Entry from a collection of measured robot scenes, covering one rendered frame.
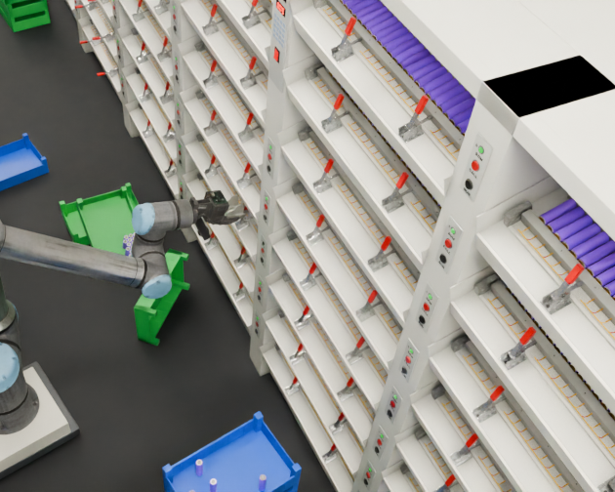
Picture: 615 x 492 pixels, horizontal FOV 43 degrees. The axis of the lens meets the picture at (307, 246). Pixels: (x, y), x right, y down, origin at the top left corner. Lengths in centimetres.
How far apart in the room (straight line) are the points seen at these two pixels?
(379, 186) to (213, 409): 138
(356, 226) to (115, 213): 163
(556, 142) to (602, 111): 12
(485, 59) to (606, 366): 51
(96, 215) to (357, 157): 175
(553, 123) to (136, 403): 199
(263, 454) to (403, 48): 116
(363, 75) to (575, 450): 81
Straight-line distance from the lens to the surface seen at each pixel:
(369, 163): 172
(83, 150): 371
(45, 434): 271
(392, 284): 175
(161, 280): 234
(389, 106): 157
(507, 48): 135
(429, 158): 147
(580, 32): 144
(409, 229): 161
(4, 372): 254
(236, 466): 220
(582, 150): 119
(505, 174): 129
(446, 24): 137
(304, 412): 266
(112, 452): 278
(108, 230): 326
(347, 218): 187
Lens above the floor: 247
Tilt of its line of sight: 49 degrees down
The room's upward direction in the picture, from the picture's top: 8 degrees clockwise
